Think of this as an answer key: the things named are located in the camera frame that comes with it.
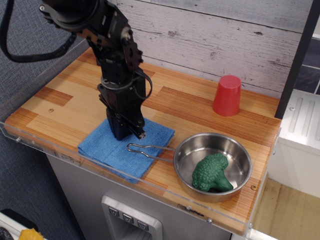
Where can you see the dark vertical post right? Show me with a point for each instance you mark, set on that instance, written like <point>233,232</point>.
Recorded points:
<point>301,51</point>

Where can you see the blue cloth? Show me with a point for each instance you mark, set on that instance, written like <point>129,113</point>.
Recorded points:
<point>101,145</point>

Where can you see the white toy sink unit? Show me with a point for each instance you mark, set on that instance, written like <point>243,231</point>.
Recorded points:
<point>295,161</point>

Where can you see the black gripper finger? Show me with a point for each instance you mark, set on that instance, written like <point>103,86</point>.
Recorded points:
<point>117,125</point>

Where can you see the red plastic cup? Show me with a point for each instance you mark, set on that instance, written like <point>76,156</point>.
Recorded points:
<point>227,97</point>

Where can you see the black and yellow object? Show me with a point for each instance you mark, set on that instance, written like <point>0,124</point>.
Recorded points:
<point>14,226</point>

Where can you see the steel pan with wire handle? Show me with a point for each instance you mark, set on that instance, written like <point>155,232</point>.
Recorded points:
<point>196,147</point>

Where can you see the silver dispenser button panel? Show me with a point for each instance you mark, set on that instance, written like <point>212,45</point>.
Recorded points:
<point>127,223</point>

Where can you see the green toy broccoli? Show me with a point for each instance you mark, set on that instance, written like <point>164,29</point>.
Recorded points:
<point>209,173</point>

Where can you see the grey toy fridge cabinet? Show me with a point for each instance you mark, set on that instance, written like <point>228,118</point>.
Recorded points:
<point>84,190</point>

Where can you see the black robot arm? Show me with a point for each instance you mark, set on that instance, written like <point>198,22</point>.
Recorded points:
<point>107,31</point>

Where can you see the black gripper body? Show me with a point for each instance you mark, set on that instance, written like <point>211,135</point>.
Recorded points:
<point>127,103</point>

